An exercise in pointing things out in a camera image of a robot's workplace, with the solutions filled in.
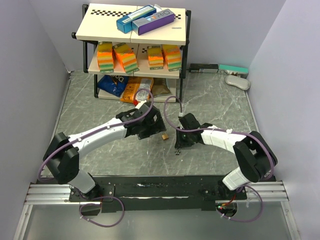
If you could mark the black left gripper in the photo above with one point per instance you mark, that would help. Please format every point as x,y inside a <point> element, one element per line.
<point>157,126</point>

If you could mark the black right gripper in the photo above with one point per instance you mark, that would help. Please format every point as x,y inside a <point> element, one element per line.
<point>180,143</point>

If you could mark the black-headed key bunch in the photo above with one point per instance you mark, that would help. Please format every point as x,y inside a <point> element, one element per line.
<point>177,151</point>

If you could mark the brass padlock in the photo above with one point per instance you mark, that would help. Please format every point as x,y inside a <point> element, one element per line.
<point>164,136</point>

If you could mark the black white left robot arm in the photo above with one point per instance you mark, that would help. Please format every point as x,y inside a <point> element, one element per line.
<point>63,155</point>

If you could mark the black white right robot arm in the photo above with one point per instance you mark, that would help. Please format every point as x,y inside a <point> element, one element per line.
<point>254,157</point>

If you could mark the orange snack bag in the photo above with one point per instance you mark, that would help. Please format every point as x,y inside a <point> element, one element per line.
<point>134,84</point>

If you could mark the brown snack bag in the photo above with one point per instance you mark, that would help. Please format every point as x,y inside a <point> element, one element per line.
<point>160,87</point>

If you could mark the blue chips bag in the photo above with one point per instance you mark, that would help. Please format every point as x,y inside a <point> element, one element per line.
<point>113,84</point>

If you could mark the sponge pack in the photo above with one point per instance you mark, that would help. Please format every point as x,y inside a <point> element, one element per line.
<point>105,57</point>
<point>155,57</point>
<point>126,57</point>
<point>172,56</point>

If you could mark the sponge pack far right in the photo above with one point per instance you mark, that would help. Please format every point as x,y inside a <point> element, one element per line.
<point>172,56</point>

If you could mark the black flat box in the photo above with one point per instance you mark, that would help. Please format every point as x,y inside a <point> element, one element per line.
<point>203,68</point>

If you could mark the teal white box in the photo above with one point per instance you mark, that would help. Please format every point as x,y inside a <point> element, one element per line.
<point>233,70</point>

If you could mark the sponge pack far left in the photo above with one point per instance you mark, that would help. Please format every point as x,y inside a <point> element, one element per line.
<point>105,57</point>

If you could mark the purple box on shelf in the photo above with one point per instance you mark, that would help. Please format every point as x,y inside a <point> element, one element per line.
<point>157,20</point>

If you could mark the blue box on shelf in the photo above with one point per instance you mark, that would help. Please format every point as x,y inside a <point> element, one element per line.
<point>124,24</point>

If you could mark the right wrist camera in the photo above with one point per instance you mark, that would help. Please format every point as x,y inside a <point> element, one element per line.
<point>189,122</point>

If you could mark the aluminium rail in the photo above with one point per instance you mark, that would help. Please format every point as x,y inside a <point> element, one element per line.
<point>49,215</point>

